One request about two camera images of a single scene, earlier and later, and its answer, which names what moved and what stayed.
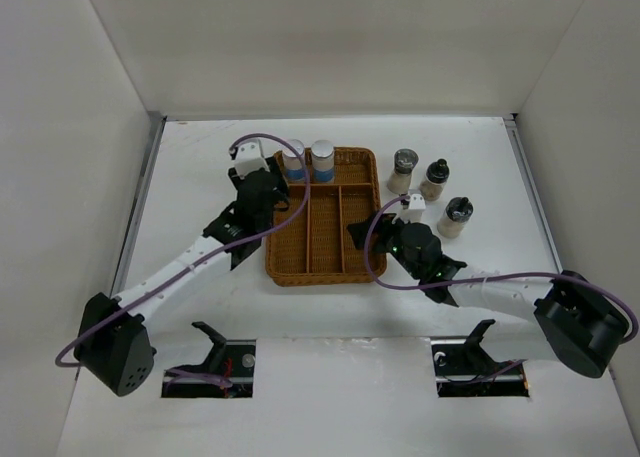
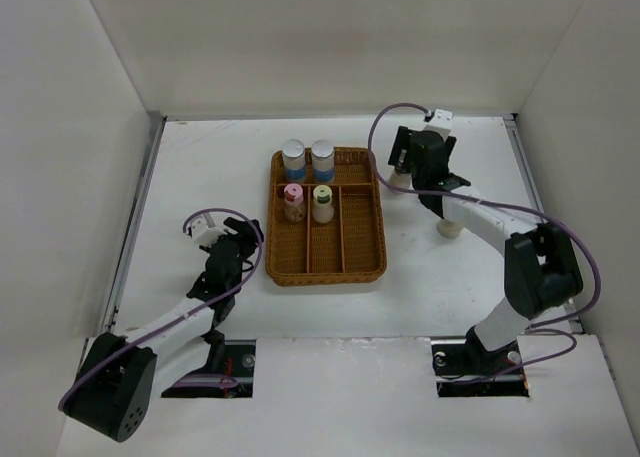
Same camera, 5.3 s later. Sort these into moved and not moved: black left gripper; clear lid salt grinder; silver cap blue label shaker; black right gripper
Moved: black left gripper; black right gripper
Not moved: silver cap blue label shaker; clear lid salt grinder
